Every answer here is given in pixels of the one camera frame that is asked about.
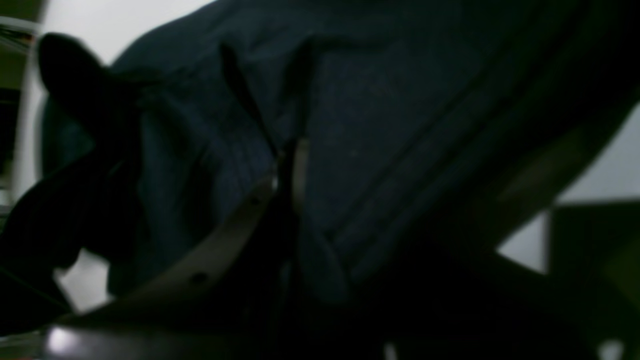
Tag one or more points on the black T-shirt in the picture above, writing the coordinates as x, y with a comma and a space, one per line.
460, 119

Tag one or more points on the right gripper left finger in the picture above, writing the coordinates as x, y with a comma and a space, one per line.
240, 274

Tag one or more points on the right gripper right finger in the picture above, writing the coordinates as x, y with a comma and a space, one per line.
434, 303

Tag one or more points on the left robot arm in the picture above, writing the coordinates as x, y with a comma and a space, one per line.
89, 196

